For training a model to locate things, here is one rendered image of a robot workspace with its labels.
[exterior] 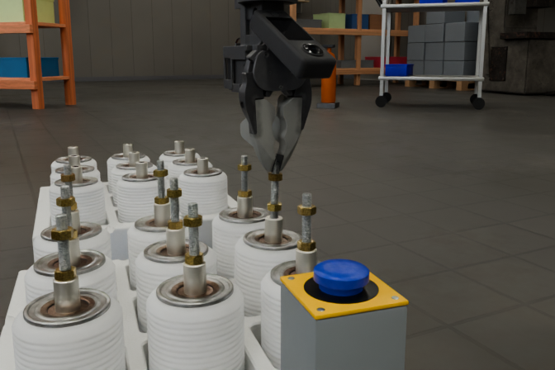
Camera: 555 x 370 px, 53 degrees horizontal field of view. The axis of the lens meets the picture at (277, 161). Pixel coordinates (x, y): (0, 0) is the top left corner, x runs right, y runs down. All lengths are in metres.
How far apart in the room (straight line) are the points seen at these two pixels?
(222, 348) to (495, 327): 0.66
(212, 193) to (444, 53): 7.48
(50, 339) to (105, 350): 0.05
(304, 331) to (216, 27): 11.57
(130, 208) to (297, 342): 0.69
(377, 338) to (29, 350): 0.30
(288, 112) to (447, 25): 7.79
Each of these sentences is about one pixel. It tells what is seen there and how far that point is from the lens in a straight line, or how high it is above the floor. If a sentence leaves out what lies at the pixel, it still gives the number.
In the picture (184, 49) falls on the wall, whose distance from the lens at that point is 11.66.
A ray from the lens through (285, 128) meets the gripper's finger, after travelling 0.67.
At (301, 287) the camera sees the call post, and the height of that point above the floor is 0.31.
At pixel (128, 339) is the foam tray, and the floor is 0.18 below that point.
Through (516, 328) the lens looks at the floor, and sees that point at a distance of 1.13.
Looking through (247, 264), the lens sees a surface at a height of 0.23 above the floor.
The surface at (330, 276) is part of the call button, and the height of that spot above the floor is 0.33.
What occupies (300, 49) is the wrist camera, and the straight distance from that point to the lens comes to 0.60.
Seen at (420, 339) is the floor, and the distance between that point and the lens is 1.03.
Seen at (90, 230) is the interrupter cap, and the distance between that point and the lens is 0.77.
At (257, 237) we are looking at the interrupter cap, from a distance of 0.71.
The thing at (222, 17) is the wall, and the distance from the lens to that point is 11.97.
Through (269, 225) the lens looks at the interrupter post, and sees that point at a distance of 0.69.
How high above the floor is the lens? 0.48
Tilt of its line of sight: 11 degrees down
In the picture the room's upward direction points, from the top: straight up
